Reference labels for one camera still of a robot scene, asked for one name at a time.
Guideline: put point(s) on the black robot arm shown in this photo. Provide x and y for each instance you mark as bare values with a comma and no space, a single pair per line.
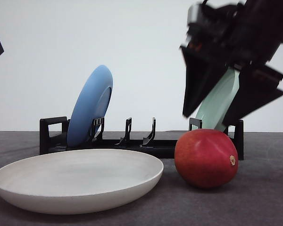
244,34

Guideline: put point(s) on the white plate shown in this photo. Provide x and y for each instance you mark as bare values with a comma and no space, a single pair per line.
78,181

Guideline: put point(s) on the blue plate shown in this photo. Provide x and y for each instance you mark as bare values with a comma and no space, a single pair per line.
91,103

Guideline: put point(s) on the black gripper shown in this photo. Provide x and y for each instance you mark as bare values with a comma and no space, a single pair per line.
209,51

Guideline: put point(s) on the mint green plate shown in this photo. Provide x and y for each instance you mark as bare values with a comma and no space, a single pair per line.
215,108

